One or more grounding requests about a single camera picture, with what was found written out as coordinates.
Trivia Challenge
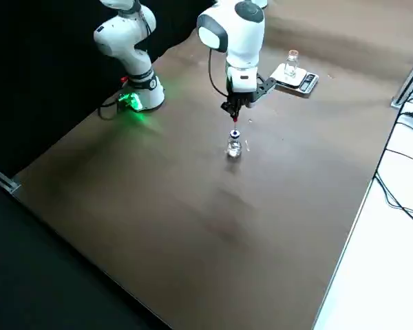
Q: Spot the aluminium corner rail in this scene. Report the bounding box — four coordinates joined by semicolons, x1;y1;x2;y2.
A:
0;163;21;195

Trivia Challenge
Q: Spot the clear glass bottle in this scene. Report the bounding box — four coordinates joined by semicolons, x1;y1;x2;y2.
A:
284;49;299;79

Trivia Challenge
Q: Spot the silver electronic balance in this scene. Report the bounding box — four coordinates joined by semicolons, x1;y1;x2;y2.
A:
268;63;320;94

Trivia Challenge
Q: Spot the long black cable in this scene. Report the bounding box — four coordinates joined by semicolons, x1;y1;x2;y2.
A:
385;147;413;166
374;87;413;230

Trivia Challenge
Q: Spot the black arm foot cable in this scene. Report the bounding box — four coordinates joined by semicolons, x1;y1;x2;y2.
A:
98;95;127;121

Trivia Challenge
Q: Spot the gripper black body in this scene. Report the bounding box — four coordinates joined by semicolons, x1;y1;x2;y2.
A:
225;89;256;105

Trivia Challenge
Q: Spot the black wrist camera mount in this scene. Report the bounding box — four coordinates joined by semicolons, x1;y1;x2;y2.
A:
246;74;277;108

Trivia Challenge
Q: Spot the aluminium frame post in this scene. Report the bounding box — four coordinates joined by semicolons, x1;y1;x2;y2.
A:
391;47;413;109

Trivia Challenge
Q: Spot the clear dropper bottle blue cap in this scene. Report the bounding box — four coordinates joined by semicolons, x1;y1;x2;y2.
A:
226;129;242;158

